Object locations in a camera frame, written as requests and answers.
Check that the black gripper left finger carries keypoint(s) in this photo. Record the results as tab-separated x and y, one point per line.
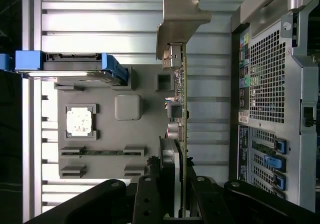
147	199

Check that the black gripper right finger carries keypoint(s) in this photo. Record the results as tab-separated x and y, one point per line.
205	199

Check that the green RAM stick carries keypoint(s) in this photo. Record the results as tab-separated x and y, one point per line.
105	153

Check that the grey parts rack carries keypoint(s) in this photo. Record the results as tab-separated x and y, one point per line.
107	134

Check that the silver CPU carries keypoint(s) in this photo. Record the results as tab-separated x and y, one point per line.
78	121

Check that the open black PC case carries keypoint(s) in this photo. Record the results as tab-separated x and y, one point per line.
267	71

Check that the hard disk with blue bracket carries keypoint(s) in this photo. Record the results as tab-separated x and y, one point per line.
72	63

